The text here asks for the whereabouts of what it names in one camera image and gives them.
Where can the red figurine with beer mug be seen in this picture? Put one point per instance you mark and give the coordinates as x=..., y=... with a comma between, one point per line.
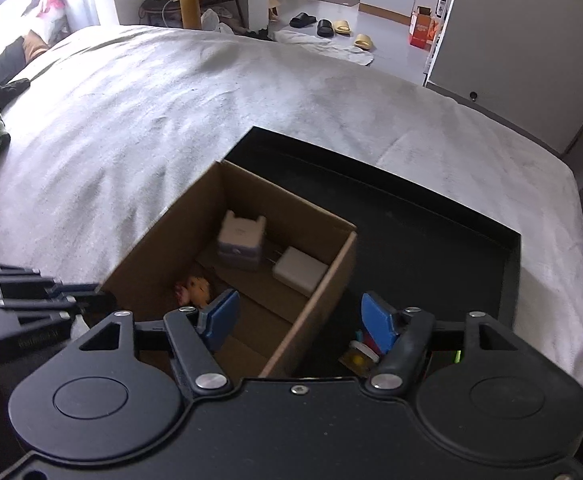
x=362, y=355

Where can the white fuzzy blanket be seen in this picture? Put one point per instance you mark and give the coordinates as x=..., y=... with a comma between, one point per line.
x=118, y=122

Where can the pink cube robot toy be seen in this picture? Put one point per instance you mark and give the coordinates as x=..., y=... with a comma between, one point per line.
x=240, y=241

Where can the black slipper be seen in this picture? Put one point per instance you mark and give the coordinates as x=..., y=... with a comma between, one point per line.
x=302, y=20
x=325, y=29

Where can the white power adapter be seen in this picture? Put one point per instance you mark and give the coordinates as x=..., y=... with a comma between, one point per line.
x=299, y=271

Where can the yellow slipper left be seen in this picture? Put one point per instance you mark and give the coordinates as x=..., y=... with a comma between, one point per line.
x=342, y=28

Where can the black slipper left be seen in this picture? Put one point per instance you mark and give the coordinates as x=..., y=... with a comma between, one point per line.
x=302, y=20

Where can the small pink doll figurine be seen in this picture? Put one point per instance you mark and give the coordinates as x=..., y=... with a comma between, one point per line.
x=194, y=291

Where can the orange cardboard box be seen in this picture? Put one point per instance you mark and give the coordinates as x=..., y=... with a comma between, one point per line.
x=424, y=27

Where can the black slipper right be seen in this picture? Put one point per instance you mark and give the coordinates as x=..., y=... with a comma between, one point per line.
x=325, y=29

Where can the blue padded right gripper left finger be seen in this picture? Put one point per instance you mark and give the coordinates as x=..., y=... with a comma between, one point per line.
x=195, y=335

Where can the white cabinet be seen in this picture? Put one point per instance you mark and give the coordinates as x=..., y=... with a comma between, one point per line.
x=518, y=61

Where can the yellow slipper right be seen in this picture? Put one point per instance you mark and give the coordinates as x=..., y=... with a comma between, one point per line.
x=364, y=42

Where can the white floor mat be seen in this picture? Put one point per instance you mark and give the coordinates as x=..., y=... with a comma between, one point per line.
x=323, y=46

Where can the black shallow tray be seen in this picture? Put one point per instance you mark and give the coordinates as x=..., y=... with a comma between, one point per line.
x=415, y=247

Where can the black spray bottle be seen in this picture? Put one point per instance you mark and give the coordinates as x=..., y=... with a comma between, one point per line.
x=441, y=7

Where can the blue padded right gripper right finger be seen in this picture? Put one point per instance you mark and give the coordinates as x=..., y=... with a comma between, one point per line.
x=402, y=338

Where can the brown cardboard box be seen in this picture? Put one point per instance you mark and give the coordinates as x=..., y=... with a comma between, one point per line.
x=276, y=324

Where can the yellow slipper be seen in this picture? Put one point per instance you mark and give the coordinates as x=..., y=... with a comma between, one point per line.
x=364, y=42
x=342, y=28

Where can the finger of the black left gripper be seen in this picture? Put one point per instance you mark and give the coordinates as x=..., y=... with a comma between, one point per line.
x=38, y=311

